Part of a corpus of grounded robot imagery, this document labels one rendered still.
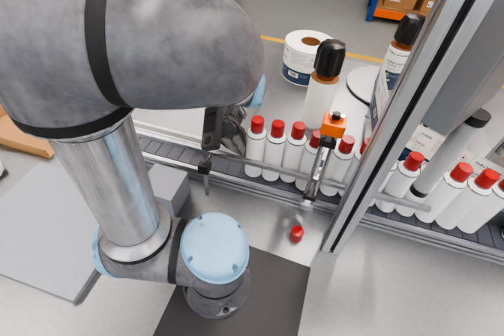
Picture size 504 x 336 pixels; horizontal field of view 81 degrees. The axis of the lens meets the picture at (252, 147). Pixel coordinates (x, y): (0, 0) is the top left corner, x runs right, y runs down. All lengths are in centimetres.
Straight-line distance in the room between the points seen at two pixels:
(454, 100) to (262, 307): 55
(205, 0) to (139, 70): 7
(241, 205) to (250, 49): 66
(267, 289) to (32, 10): 66
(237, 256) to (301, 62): 85
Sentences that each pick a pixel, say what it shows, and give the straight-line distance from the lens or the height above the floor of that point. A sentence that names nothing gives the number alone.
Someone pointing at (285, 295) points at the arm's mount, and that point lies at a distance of 75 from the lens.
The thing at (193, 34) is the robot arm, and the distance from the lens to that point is 22.
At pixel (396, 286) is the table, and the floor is 83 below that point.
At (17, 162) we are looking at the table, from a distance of 118.
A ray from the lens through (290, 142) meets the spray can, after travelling 76.
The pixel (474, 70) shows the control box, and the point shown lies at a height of 139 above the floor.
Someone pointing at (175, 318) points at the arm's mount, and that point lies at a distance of 74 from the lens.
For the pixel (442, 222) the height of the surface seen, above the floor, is 90.
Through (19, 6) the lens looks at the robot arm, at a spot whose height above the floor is 149.
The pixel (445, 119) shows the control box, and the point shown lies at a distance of 49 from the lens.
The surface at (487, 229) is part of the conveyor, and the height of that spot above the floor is 88.
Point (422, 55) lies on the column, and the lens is 44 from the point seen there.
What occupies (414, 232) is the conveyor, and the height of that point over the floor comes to 87.
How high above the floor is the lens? 157
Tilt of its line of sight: 46 degrees down
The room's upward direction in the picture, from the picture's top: 4 degrees clockwise
